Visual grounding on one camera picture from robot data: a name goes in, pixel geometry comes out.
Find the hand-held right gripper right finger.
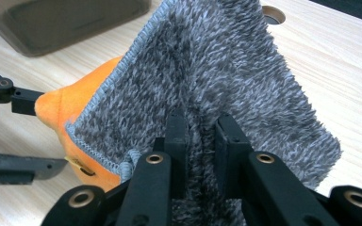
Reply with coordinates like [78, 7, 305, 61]
[213, 112, 254, 199]

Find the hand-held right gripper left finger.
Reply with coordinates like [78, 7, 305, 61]
[154, 107, 189, 199]

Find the orange plush toy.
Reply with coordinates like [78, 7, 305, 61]
[34, 56, 133, 192]

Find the grey fluffy cloth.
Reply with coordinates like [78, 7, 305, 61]
[65, 0, 342, 226]

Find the dark table cable hole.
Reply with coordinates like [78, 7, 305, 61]
[261, 5, 287, 25]

